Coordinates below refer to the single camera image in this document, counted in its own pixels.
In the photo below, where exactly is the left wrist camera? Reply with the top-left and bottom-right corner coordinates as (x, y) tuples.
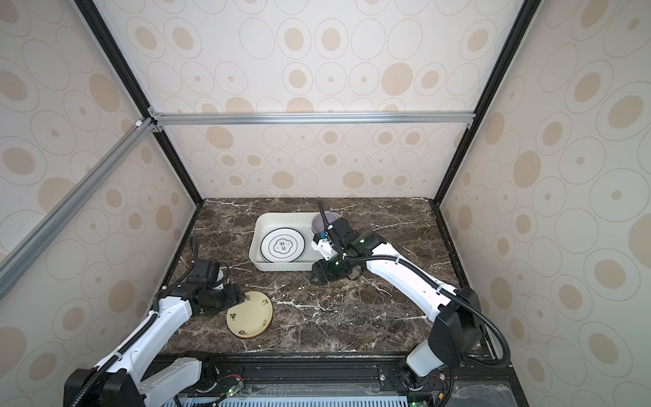
(186, 259), (224, 288)

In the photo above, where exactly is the black corner frame post right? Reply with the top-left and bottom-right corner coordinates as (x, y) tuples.
(430, 0), (542, 210)

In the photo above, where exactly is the white plate teal line rim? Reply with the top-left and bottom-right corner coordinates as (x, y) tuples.
(260, 228), (305, 263)

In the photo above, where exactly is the purple bowl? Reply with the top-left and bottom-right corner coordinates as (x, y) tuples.
(311, 212), (342, 232)

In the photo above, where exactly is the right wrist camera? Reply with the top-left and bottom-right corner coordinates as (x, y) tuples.
(310, 217), (359, 260)

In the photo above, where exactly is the black corner frame post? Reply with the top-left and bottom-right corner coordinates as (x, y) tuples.
(73, 0), (203, 207)
(430, 0), (542, 210)

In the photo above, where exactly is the white plastic bin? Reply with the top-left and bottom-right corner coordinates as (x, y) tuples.
(249, 212), (323, 272)

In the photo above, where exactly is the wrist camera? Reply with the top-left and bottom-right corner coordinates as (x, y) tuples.
(186, 259), (224, 288)
(310, 217), (359, 260)

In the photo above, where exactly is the aluminium rail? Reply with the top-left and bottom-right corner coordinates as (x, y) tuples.
(154, 111), (476, 125)
(1, 118), (154, 298)

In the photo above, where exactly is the yellow plate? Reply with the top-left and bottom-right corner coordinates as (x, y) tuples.
(226, 291), (273, 339)

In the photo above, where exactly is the black corner frame post left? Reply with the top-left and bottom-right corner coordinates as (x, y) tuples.
(73, 0), (203, 207)

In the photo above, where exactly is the aluminium rail back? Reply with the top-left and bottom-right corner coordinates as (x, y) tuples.
(154, 111), (476, 125)

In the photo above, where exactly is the aluminium rail left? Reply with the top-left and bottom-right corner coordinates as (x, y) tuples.
(1, 118), (154, 298)

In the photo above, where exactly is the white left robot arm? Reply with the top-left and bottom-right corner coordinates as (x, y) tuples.
(63, 237), (246, 406)

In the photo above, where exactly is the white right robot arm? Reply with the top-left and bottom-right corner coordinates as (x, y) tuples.
(310, 200), (511, 383)

